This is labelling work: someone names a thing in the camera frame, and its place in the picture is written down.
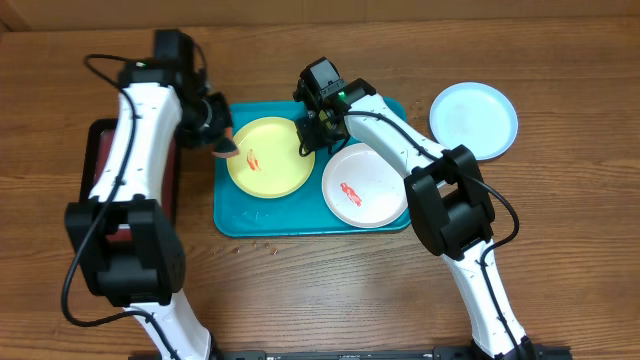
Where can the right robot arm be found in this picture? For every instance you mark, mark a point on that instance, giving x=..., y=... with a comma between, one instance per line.
x=449, y=203

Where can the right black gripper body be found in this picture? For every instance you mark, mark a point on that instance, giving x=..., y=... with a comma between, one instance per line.
x=320, y=138

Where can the black and red tray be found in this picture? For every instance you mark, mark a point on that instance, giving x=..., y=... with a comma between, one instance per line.
x=100, y=136

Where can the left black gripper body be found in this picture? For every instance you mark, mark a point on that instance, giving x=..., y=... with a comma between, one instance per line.
x=208, y=121

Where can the red and green sponge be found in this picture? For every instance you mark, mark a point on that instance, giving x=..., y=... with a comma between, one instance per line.
x=224, y=146

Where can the white plate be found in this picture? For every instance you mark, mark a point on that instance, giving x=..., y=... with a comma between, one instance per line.
x=361, y=189

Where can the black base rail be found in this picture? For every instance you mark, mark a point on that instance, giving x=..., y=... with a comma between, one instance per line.
x=437, y=353

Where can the light blue plate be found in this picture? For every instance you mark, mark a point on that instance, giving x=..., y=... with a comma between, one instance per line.
x=477, y=116

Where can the yellow-green plate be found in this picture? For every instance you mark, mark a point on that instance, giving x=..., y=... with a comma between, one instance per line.
x=269, y=165

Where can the teal plastic serving tray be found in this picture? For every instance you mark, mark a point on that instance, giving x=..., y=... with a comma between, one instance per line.
x=304, y=212

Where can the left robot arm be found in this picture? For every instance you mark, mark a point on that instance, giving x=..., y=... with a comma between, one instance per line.
x=129, y=261

